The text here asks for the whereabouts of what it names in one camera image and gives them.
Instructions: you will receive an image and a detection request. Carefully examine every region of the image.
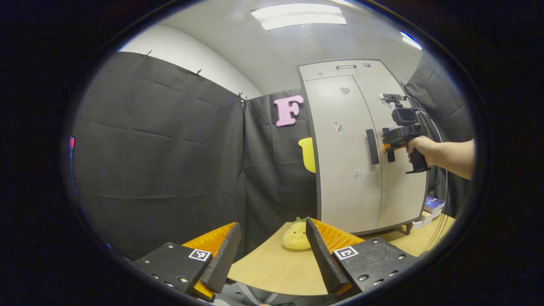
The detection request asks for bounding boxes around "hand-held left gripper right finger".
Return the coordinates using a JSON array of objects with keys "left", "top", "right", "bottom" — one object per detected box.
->
[{"left": 306, "top": 218, "right": 419, "bottom": 301}]

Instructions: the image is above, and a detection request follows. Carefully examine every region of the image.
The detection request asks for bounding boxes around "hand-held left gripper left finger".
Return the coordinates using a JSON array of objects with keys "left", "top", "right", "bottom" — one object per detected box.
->
[{"left": 133, "top": 222, "right": 242, "bottom": 303}]

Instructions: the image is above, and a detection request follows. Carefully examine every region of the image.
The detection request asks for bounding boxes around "grey shoe cabinet door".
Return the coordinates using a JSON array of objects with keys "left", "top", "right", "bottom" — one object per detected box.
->
[
  {"left": 353, "top": 74, "right": 428, "bottom": 230},
  {"left": 304, "top": 76, "right": 383, "bottom": 234}
]

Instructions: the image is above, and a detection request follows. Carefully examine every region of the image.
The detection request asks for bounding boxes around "grey double-door shoe cabinet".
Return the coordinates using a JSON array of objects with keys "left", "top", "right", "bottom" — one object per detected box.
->
[{"left": 297, "top": 59, "right": 430, "bottom": 236}]

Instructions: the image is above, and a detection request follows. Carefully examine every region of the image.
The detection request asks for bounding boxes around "grey cabinet drawer front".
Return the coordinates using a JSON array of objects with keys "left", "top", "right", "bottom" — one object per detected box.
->
[{"left": 299, "top": 60, "right": 394, "bottom": 81}]

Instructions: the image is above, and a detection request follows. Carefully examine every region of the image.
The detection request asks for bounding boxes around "yellow plush toy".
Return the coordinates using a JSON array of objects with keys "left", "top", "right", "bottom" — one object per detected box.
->
[{"left": 283, "top": 217, "right": 313, "bottom": 250}]

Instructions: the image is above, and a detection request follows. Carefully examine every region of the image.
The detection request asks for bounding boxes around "small ceiling light panel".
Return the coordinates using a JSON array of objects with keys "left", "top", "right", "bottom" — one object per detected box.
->
[{"left": 401, "top": 31, "right": 422, "bottom": 51}]

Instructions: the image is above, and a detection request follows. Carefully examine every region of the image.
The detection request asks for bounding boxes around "black backdrop cloth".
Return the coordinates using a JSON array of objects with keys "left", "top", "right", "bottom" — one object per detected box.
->
[{"left": 68, "top": 51, "right": 475, "bottom": 261}]

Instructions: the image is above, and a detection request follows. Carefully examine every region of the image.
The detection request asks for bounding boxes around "large ceiling light panel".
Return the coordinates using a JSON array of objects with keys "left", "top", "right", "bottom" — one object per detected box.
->
[{"left": 251, "top": 3, "right": 347, "bottom": 31}]

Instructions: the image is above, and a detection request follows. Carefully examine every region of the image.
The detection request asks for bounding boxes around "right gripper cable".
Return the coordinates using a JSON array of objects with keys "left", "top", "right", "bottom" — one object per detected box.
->
[{"left": 404, "top": 96, "right": 449, "bottom": 251}]

